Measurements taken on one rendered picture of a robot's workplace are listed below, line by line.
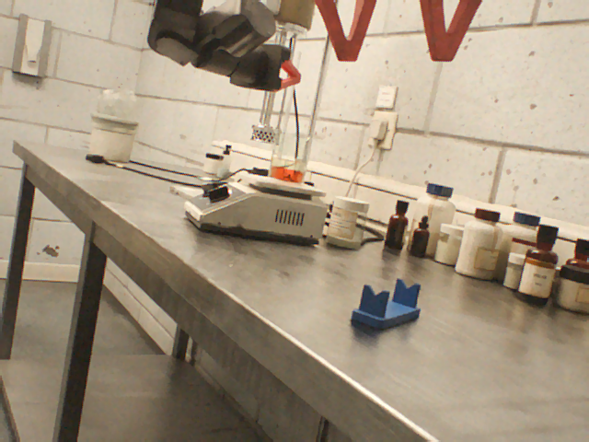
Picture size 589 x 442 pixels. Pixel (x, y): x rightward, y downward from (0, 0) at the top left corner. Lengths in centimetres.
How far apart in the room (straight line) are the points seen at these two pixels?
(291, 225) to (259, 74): 23
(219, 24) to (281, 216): 30
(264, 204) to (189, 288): 30
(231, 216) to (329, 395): 53
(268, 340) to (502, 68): 91
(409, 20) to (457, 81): 24
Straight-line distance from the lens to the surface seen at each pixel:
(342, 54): 47
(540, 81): 129
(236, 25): 89
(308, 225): 102
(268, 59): 100
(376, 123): 156
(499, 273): 111
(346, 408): 48
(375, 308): 63
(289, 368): 55
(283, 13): 140
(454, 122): 141
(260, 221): 100
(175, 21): 88
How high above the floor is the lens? 91
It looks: 7 degrees down
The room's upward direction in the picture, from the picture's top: 11 degrees clockwise
